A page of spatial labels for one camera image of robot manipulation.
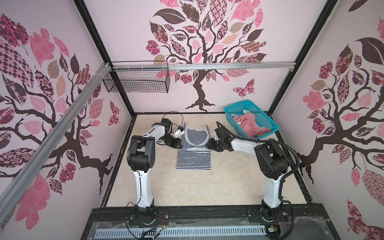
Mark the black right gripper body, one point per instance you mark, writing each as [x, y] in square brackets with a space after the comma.
[216, 145]

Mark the blue white striped tank top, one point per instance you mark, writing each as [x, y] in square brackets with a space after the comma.
[194, 154]

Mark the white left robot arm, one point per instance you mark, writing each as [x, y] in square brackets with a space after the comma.
[141, 158]

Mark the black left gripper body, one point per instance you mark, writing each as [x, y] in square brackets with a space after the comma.
[169, 139]

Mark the black corner frame post left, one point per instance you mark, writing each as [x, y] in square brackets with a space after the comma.
[91, 27]

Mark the black wire mesh basket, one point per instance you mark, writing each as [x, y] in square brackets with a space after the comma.
[138, 77]

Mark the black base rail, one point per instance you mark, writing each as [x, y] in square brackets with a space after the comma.
[252, 213]

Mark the red white striped tank top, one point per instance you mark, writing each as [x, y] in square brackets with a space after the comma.
[247, 122]

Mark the aluminium rail left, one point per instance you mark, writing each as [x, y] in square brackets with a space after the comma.
[23, 180]

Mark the aluminium rail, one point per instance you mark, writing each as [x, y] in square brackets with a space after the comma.
[23, 180]
[184, 67]

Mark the white slotted cable duct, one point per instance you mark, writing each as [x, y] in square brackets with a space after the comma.
[178, 232]

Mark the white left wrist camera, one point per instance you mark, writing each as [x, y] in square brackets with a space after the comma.
[179, 132]

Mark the aluminium rail back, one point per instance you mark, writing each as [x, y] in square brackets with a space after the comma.
[184, 67]

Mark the black corner frame post right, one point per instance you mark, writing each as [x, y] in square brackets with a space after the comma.
[320, 23]

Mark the black corner frame post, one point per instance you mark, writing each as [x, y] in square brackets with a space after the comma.
[320, 23]
[91, 27]

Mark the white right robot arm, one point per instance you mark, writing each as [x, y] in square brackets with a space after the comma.
[277, 160]

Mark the teal plastic basket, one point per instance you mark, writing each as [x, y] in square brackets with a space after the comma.
[262, 118]

